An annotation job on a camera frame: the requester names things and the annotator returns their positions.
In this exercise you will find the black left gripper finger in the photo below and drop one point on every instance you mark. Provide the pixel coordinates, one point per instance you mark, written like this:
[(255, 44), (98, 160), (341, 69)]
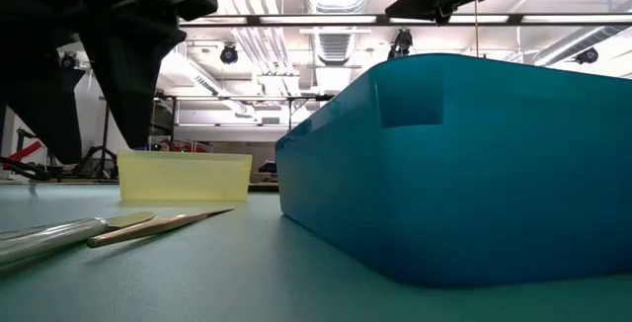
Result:
[(44, 109), (133, 90)]

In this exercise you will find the silver table knife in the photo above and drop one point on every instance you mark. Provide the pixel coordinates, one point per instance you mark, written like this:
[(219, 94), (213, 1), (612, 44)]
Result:
[(49, 240)]

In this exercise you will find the red bar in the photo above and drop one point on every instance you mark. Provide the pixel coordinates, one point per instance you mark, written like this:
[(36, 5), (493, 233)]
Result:
[(24, 151)]

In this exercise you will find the yellow-green plastic bin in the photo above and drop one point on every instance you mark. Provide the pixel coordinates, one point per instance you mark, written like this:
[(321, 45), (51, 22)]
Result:
[(182, 176)]

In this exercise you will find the black overhead rig bar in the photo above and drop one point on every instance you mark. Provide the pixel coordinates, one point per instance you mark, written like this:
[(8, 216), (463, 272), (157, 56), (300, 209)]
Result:
[(254, 20)]

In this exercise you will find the small blue object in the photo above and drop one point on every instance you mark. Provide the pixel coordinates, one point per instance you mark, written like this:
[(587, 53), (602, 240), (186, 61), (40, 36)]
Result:
[(269, 166)]

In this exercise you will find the blue plastic bin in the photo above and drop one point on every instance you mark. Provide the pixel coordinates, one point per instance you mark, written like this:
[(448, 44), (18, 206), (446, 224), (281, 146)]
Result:
[(469, 174)]

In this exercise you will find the green table mat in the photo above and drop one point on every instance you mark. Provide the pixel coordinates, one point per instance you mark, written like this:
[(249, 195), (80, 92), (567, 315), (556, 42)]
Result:
[(197, 282)]

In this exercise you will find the black ceiling camera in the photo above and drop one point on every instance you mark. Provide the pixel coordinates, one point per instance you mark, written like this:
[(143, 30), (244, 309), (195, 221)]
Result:
[(402, 43), (228, 54), (587, 55), (69, 61)]

